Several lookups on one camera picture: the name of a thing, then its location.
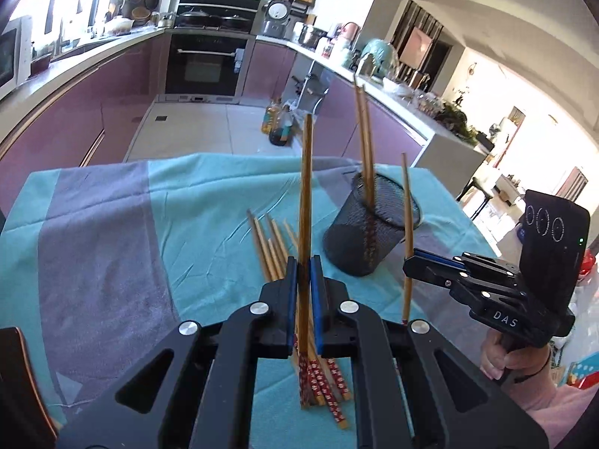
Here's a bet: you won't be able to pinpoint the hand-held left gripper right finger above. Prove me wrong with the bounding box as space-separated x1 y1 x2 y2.
310 255 550 449

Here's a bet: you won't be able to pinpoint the stainless steel pot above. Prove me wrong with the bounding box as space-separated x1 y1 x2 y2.
298 23 327 48

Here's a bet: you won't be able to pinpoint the bunch of wooden chopsticks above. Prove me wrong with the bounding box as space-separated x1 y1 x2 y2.
246 209 353 431

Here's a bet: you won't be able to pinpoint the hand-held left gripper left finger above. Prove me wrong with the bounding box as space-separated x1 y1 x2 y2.
56 256 300 449

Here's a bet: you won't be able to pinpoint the black wok on stove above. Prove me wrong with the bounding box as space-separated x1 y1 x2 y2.
177 6 254 30

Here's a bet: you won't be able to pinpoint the black range hood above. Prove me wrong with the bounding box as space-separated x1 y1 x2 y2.
179 0 264 16

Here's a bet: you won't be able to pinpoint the black built-in oven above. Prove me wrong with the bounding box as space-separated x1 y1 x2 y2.
164 32 250 100

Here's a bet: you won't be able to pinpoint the black mesh utensil holder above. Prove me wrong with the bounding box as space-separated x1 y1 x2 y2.
322 171 423 278

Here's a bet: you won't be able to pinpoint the person's right hand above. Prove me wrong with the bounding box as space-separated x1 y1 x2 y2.
481 327 554 387

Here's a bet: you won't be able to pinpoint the purple lower kitchen cabinets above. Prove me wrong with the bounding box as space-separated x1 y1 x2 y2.
242 40 490 199
0 33 170 216

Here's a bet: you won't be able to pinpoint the brown wooden chair back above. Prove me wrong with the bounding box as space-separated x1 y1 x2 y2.
0 326 58 449

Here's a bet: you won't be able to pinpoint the white stool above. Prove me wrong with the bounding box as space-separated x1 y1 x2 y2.
460 177 498 222

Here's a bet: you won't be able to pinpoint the cooking oil bottles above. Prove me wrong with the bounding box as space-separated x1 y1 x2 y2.
261 97 297 147

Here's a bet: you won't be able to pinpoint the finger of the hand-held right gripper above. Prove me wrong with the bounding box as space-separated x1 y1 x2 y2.
402 255 526 310
413 249 521 282

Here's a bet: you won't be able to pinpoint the white rice cooker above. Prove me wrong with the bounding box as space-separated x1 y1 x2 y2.
261 0 295 39

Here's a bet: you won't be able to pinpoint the white microwave oven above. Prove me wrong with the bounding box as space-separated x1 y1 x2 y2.
0 14 34 100

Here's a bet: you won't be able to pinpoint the pink framed wall picture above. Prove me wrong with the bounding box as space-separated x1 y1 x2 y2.
401 27 434 65

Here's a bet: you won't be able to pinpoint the teal food cover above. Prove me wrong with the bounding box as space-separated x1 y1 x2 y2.
358 39 399 79

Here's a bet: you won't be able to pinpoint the teal and grey tablecloth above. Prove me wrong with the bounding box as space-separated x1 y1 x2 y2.
0 152 502 449

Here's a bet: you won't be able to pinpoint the person's right forearm pink sleeve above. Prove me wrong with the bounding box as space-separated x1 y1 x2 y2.
508 369 599 449

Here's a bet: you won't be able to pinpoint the green potted plant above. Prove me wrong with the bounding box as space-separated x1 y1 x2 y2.
437 100 480 140

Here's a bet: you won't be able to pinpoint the red-tipped wooden chopstick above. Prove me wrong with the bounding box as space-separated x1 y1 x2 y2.
353 76 373 248
362 84 376 248
401 152 416 324
297 113 314 409

